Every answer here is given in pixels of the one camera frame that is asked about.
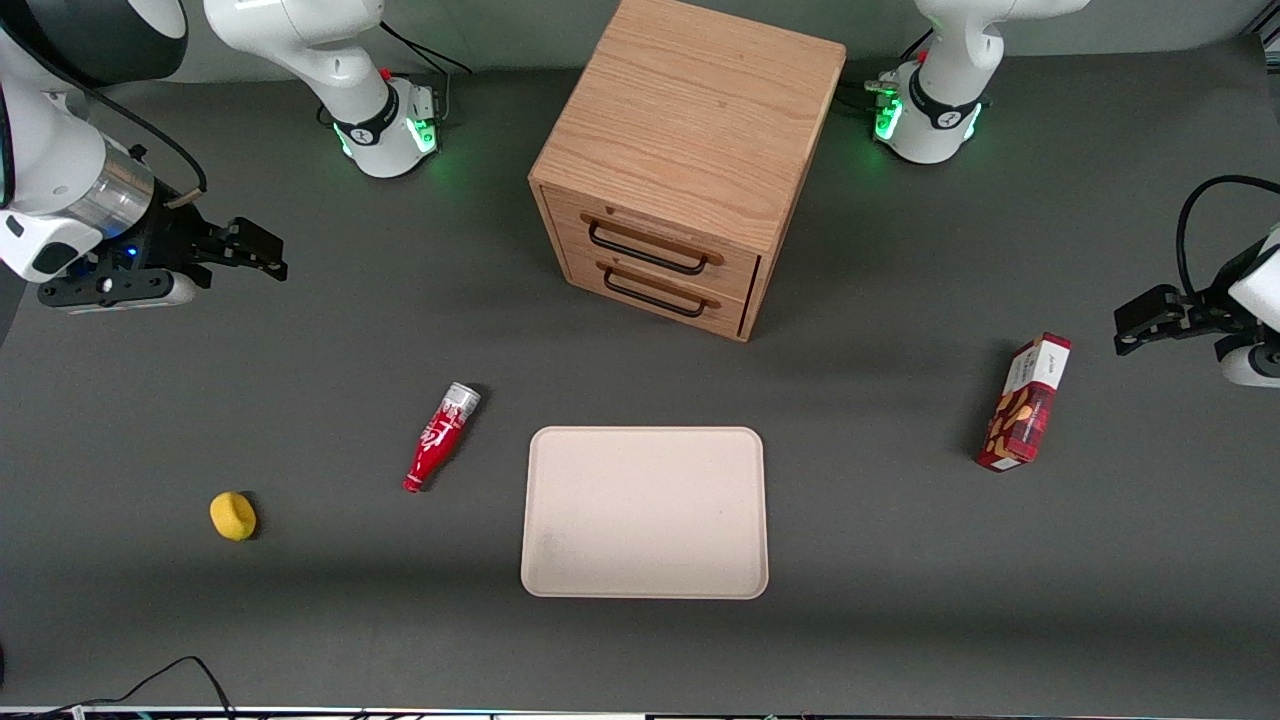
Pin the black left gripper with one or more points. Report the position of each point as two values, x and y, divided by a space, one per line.
1203 303

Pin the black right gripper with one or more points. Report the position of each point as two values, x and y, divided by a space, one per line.
172 240

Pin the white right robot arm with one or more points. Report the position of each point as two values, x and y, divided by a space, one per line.
60 150

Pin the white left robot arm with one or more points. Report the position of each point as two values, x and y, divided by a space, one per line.
950 70

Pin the beige plastic tray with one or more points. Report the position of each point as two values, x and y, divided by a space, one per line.
645 512

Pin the red snack box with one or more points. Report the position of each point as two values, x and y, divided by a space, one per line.
1025 405

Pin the yellow lemon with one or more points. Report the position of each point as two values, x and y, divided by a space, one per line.
233 516

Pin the wooden drawer front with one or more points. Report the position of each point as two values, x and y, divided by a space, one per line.
650 300
650 235

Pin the wooden drawer cabinet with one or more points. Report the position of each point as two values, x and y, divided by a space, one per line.
690 120

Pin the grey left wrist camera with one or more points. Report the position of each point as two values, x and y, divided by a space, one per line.
1255 365

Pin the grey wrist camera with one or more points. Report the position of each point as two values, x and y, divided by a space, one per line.
110 290
1255 365

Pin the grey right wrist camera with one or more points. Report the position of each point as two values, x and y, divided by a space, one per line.
110 290

